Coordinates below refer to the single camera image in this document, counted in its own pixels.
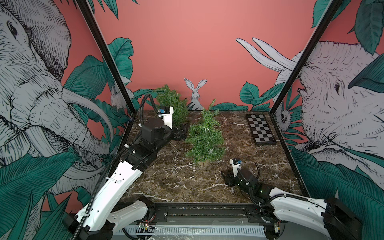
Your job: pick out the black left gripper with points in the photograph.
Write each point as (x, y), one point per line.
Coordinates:
(182, 132)

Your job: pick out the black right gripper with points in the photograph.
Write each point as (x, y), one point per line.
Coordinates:
(229, 177)

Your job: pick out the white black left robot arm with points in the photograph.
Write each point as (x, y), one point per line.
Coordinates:
(97, 220)

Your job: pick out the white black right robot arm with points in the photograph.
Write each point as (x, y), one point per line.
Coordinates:
(275, 207)

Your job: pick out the small green christmas tree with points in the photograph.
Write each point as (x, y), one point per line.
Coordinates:
(206, 138)

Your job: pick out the small tree wooden base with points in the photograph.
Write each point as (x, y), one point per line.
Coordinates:
(203, 163)

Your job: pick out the large green christmas tree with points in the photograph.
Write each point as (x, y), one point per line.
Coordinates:
(171, 98)

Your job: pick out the black white chessboard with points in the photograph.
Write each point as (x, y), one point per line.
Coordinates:
(260, 130)

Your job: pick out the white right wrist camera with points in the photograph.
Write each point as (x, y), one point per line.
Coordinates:
(236, 165)

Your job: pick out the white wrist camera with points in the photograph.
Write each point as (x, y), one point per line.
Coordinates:
(236, 165)
(167, 115)

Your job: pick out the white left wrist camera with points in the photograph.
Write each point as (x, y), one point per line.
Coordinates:
(167, 115)

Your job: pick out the white slotted cable tray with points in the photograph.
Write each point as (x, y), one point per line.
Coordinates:
(163, 230)

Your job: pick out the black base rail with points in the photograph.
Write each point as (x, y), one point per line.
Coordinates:
(198, 212)

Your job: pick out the black frame post left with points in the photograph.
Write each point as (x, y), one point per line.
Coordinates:
(88, 15)

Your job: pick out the black frame post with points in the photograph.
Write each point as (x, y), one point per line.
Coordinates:
(325, 20)
(88, 15)

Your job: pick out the black frame post right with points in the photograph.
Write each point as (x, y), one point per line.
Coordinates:
(325, 20)

